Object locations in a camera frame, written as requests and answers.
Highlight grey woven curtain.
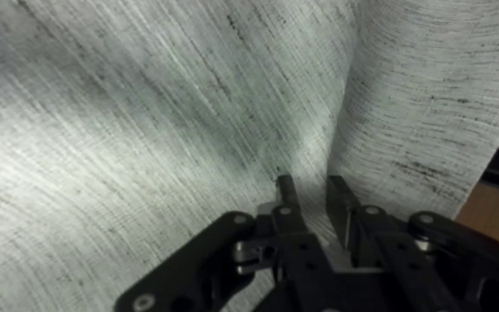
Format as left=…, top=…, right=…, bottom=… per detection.
left=0, top=0, right=499, bottom=312

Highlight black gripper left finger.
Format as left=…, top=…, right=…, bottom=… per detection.
left=113, top=173, right=336, bottom=312

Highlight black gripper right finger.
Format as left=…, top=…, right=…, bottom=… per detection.
left=324, top=173, right=499, bottom=312

